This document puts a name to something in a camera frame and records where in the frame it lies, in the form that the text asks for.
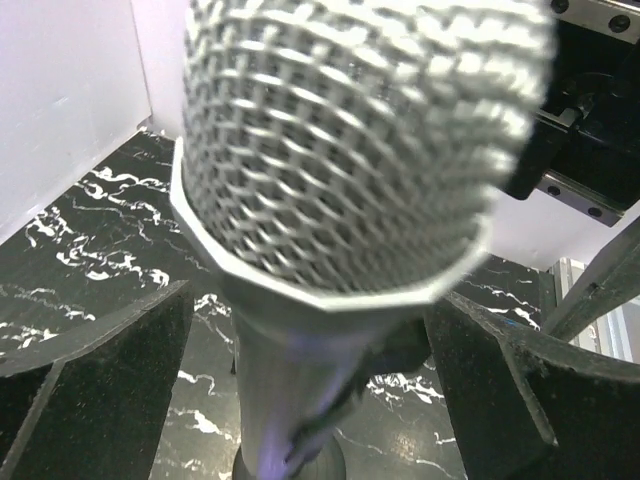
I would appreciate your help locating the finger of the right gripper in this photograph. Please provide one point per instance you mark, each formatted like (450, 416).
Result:
(610, 280)

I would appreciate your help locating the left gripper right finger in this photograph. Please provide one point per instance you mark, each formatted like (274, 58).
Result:
(524, 405)

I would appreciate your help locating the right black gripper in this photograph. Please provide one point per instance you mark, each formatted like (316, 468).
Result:
(585, 148)

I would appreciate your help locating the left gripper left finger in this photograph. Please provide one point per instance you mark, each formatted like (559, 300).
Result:
(91, 403)

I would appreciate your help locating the black round-base mic stand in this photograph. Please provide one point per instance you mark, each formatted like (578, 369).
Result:
(293, 397)

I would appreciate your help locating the silver microphone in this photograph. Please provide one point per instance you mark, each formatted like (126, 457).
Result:
(340, 159)

